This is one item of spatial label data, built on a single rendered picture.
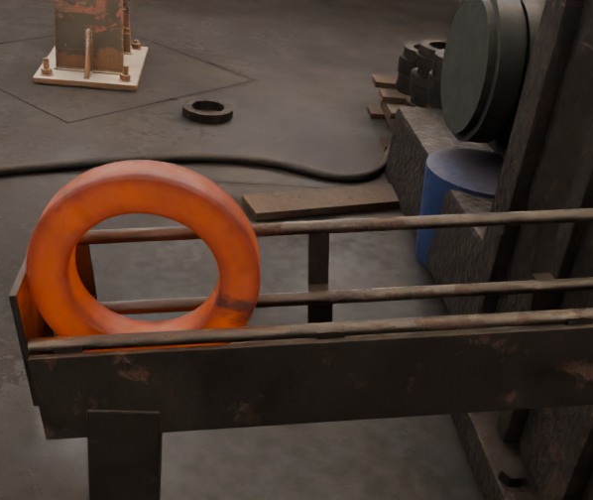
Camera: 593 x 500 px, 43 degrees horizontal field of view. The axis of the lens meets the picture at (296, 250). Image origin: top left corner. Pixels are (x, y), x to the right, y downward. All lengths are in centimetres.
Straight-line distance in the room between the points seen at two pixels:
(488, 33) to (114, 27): 169
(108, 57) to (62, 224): 259
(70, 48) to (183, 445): 210
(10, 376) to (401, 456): 75
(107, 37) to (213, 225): 260
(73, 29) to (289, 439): 214
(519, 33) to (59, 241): 143
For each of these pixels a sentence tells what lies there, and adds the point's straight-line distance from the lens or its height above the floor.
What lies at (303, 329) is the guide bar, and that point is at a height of 61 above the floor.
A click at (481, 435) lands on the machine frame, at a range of 141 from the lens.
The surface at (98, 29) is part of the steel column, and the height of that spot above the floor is 20.
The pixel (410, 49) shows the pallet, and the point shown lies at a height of 31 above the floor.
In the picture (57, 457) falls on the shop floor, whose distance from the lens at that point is 137.
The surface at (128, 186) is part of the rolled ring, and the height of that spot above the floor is 72.
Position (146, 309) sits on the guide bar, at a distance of 67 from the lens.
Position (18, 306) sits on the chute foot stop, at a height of 63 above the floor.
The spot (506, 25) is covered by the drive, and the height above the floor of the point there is 62.
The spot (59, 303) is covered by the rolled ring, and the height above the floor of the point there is 61.
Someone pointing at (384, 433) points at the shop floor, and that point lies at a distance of 146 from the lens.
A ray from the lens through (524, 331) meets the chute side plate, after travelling 65.
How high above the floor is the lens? 96
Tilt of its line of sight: 29 degrees down
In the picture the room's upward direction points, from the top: 7 degrees clockwise
